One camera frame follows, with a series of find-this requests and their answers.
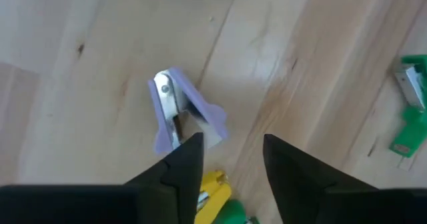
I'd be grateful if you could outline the yellow stapler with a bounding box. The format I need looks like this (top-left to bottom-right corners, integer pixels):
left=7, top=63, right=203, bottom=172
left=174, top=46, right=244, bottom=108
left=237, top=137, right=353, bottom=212
left=194, top=170, right=233, bottom=224

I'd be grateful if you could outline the purple staple remover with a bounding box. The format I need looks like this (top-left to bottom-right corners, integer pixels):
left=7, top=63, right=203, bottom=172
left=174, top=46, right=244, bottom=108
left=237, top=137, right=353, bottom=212
left=147, top=67, right=230, bottom=155

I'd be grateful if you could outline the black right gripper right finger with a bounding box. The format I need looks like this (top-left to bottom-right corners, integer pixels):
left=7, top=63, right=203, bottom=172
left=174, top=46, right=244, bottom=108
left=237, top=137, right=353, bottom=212
left=262, top=133, right=427, bottom=224

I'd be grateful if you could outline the light green stapler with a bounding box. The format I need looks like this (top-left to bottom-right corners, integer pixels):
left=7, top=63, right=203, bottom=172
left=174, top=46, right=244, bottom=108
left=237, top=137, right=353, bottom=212
left=388, top=54, right=427, bottom=159

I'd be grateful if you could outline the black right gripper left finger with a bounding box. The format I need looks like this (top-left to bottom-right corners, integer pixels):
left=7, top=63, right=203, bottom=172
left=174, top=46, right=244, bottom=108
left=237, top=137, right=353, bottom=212
left=0, top=132, right=205, bottom=224

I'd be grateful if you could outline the dark green stapler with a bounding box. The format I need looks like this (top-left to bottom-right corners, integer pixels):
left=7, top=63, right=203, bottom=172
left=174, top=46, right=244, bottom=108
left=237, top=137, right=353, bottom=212
left=213, top=199, right=262, bottom=224

